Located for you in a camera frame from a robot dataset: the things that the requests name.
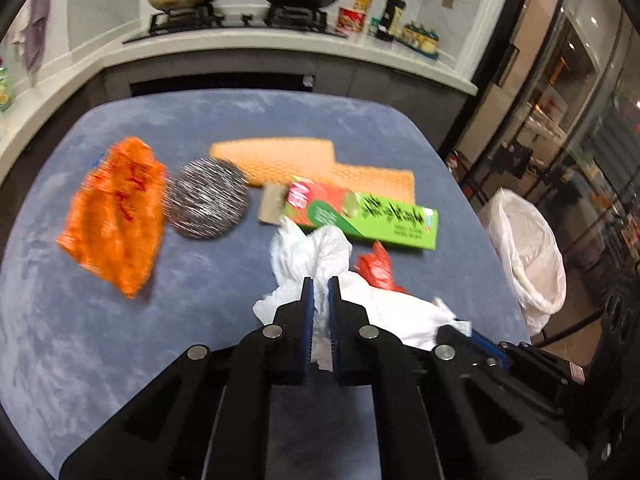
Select green yellow condiment jar set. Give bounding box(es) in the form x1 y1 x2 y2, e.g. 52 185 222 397
400 21 442 58

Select black gas stove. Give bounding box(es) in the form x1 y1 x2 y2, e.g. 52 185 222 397
122 2 351 43

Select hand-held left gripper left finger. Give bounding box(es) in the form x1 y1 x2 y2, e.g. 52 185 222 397
59 276 316 480

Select steel wool scrubber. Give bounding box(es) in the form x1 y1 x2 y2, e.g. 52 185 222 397
162 156 251 241

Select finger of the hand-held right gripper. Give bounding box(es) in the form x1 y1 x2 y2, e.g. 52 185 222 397
437 324 508 371

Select white kitchen countertop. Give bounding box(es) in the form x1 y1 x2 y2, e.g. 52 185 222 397
0 25 478 176

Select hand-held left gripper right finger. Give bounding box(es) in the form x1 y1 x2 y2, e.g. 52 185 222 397
327 275 588 480

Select red plastic wrapper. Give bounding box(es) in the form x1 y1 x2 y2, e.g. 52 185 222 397
356 241 411 295

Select dark soy sauce bottle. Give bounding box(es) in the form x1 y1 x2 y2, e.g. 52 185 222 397
377 0 407 41

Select glass sliding door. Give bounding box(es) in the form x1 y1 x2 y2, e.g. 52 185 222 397
440 0 640 351

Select white plastic bag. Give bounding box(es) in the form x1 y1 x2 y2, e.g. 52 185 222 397
251 219 353 373

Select grey base cabinet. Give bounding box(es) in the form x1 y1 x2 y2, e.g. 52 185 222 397
90 50 471 153

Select black stool with heart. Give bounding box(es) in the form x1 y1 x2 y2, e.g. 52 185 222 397
500 142 533 176

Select orange plastic bag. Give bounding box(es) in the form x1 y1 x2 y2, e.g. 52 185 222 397
56 136 170 300

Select blue plush mat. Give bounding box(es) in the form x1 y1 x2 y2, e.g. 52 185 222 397
0 87 533 480

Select white-lined trash bin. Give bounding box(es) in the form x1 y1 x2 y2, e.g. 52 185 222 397
477 187 568 337

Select green cardboard box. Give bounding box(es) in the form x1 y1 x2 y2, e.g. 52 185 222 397
257 175 440 252

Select red instant noodle cup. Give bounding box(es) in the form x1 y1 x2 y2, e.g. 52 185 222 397
337 6 367 35

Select purple towel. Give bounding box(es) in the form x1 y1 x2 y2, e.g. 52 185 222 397
20 0 53 73

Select green dish soap bottle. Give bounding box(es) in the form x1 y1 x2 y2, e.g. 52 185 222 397
0 57 15 112

